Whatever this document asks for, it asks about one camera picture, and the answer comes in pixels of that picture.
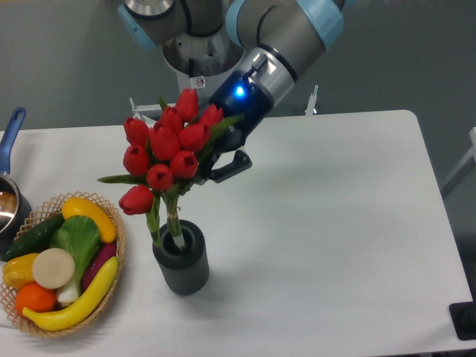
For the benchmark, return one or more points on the woven wicker basket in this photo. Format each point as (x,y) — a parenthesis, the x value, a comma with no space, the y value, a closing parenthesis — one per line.
(45,211)

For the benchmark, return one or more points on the orange fruit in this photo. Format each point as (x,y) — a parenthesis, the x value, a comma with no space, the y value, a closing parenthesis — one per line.
(36,298)

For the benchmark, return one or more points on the green bok choy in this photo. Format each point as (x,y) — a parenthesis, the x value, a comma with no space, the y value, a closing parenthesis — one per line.
(80,237)

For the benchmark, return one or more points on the yellow banana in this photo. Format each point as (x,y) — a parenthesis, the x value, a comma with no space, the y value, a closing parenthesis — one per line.
(83,306)

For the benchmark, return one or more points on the purple sweet potato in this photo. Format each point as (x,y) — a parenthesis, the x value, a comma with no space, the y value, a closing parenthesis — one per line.
(97,262)

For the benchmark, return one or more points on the yellow squash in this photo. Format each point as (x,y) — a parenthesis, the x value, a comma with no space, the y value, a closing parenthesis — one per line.
(77,206)

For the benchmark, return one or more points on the blue handled saucepan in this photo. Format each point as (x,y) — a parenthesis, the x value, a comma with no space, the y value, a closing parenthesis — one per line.
(15,208)

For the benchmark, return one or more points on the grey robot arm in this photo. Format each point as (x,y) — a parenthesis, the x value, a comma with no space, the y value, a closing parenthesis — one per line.
(242,56)

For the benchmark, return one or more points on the white frame at right edge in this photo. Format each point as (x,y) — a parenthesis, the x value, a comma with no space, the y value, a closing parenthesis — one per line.
(461,169)

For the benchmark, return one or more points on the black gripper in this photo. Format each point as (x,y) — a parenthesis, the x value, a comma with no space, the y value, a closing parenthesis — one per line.
(244,104)

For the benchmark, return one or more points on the green cucumber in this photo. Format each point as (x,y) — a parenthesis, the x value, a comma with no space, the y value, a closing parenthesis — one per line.
(35,240)

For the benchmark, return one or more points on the dark grey ribbed vase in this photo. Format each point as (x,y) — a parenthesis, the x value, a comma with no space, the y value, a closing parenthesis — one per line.
(187,271)

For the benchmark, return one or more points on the yellow bell pepper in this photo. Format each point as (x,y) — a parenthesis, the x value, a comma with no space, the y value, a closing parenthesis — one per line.
(18,272)

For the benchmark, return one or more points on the red tulip bouquet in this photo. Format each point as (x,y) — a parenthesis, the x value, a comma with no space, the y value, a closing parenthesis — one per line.
(162,160)

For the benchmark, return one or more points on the black device at table edge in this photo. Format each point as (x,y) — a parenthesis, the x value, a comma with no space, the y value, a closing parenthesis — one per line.
(463,319)

